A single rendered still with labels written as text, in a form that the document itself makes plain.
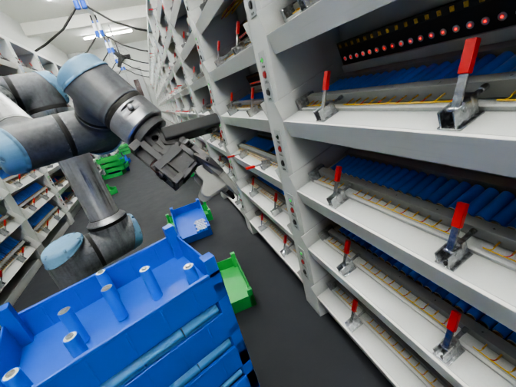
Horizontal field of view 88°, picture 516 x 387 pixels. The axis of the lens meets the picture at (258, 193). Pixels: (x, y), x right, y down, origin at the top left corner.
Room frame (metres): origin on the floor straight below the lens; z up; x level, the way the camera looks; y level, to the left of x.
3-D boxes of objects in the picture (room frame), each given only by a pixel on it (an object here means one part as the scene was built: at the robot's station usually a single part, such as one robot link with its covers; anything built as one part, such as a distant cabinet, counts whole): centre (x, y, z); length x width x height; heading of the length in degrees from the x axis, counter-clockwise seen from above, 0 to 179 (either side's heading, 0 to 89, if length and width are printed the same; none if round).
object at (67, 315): (0.33, 0.32, 0.52); 0.02 x 0.02 x 0.06
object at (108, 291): (0.37, 0.27, 0.52); 0.02 x 0.02 x 0.06
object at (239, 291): (0.96, 0.24, 0.04); 0.30 x 0.20 x 0.08; 14
